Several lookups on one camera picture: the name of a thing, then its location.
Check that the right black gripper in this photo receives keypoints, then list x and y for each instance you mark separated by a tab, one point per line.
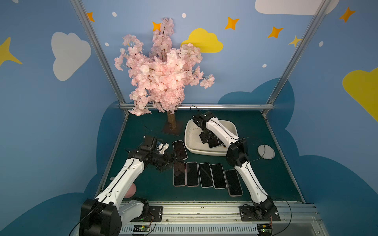
209	140

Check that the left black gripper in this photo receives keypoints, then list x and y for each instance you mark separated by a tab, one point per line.
169	156

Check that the phone salmon case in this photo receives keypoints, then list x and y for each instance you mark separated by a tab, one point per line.
213	142

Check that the white plastic storage box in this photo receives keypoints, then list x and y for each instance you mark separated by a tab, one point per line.
194	144

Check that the phone coral case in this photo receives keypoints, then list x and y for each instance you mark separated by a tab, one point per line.
179	174

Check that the phone cream case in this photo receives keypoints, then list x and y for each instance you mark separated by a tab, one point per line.
180	150

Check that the phone light pink case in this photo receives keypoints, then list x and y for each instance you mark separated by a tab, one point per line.
218	176

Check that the phone white case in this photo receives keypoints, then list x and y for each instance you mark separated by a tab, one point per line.
205	174

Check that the phone beige case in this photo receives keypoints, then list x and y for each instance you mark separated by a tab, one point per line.
233	183

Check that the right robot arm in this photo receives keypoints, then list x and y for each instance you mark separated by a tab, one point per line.
237	156

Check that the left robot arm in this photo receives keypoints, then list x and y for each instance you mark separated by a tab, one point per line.
104	215

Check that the phone blue case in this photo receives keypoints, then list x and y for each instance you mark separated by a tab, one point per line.
221	141

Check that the pink spray bottle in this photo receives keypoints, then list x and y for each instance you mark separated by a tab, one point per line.
131	192

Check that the white round lid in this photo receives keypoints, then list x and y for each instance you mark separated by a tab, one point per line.
266	152

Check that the left circuit board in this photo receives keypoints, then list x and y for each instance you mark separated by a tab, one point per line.
141	229

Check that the circuit board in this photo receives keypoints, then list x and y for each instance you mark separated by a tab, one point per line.
264	230
141	229

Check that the pink cherry blossom tree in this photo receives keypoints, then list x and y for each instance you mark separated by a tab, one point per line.
160	78

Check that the right circuit board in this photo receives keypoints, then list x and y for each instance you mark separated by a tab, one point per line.
264	230

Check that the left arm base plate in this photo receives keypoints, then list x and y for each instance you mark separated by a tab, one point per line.
153	213

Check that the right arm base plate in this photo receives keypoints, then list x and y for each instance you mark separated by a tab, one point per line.
250	213

